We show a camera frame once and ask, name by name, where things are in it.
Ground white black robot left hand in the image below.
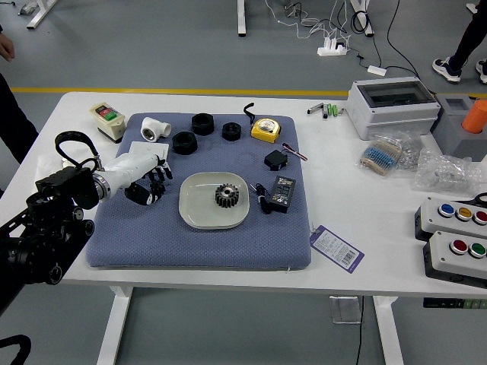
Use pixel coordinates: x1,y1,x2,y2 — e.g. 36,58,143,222
99,151,174,207

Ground white wall switch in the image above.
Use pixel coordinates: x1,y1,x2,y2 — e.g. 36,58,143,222
127,140,171,163

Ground large black gear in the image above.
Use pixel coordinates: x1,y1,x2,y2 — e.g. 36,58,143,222
214,183,240,209

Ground large black hex nut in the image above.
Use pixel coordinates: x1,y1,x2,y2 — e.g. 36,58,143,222
191,113,215,135
172,131,198,155

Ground small black hex nut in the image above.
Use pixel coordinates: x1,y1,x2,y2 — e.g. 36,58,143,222
221,122,242,142

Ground silver box under table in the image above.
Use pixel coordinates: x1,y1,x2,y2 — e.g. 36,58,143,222
329,296,362,325

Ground blue yellow red button box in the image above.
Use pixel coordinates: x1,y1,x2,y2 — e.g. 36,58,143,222
414,196,487,244

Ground red green button box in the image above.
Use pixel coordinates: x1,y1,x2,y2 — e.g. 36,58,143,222
422,230,487,288

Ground white pipe tee fitting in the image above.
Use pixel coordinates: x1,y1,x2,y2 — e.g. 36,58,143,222
139,116,173,142

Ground white square dish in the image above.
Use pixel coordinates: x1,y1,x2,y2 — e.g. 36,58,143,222
177,170,250,230

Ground blue-grey quilted cushion mat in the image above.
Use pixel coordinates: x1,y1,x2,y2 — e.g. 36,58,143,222
85,113,313,271

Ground person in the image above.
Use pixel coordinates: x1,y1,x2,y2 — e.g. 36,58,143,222
0,24,40,198
431,0,487,85

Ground yellow tape measure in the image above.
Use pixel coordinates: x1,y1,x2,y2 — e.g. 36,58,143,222
243,102,282,144

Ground black digital panel meter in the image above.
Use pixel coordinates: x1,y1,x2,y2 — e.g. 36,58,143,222
269,176,297,213

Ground white table leg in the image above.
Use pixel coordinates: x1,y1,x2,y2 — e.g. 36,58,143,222
372,296,405,365
96,284,134,365

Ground purple product tag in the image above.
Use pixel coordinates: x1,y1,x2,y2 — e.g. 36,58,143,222
308,224,365,275

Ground white power strip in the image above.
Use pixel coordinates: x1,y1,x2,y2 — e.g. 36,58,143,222
317,36,349,58

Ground bag of resistors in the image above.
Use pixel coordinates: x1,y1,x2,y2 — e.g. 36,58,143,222
356,131,408,178

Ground bag of metal screws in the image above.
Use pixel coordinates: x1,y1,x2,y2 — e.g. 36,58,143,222
395,135,424,172

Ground bubble wrap bag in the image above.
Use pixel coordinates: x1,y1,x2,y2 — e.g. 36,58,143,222
412,148,487,197

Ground grey block with square hole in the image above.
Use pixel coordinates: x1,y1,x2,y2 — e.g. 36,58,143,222
429,93,487,163

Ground black desk height controller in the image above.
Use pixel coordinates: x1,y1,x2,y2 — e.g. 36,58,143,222
423,297,487,310

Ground orange cylinder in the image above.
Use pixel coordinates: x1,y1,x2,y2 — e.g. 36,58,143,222
461,99,487,135

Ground beige red-green push-button switch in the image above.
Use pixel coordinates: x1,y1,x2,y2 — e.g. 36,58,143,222
89,101,126,144

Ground black bundled meter cable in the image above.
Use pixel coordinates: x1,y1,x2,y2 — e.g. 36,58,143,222
250,182,273,214

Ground black servo with wires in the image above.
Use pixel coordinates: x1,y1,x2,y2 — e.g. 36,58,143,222
264,143,309,172

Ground white background table frame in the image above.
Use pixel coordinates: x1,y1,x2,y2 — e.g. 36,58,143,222
349,0,376,37
237,0,247,37
18,0,59,30

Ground white tangled cables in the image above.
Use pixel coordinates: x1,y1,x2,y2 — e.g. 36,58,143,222
264,0,353,49

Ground grey electrical enclosure box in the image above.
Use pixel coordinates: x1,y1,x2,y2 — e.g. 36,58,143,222
345,77,442,141

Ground black floor cable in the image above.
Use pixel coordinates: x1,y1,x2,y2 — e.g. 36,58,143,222
352,0,434,96

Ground black hanging power cable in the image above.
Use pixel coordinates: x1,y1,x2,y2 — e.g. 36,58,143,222
354,296,365,365

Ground black handled scissors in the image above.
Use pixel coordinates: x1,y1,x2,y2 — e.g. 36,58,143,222
456,192,487,208

